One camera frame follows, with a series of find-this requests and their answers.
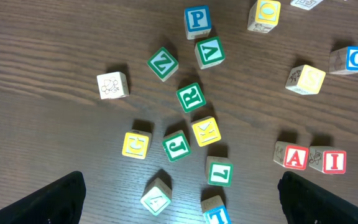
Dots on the yellow K wooden block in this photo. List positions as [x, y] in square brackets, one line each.
[206, 131]

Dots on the yellow O wooden block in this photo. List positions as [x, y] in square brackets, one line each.
[264, 16]

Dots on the blue P left wooden block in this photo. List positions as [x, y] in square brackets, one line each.
[197, 22]

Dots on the blue D centre wooden block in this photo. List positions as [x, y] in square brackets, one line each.
[344, 61]

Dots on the yellow S wooden block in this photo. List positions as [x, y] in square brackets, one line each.
[305, 80]

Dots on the green 4 wooden block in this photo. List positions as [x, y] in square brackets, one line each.
[157, 196]

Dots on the green L wooden block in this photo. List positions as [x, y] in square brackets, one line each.
[219, 171]

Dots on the green V wooden block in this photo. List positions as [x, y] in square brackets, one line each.
[209, 52]

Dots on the blue T wooden block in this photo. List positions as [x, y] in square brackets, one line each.
[214, 211]

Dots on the red I wooden block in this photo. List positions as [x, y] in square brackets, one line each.
[327, 159]

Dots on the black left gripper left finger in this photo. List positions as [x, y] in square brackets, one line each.
[59, 202]

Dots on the red A wooden block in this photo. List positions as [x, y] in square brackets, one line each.
[291, 156]

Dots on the green Z wooden block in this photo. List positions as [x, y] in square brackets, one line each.
[163, 64]

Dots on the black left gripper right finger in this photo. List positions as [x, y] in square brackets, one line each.
[305, 202]

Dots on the yellow G wooden block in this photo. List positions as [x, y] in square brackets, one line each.
[136, 144]

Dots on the green J left wooden block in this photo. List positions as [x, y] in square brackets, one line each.
[176, 146]

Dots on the red Y wooden block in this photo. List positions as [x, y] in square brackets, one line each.
[305, 4]

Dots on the green R wooden block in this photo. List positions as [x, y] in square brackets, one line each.
[191, 97]

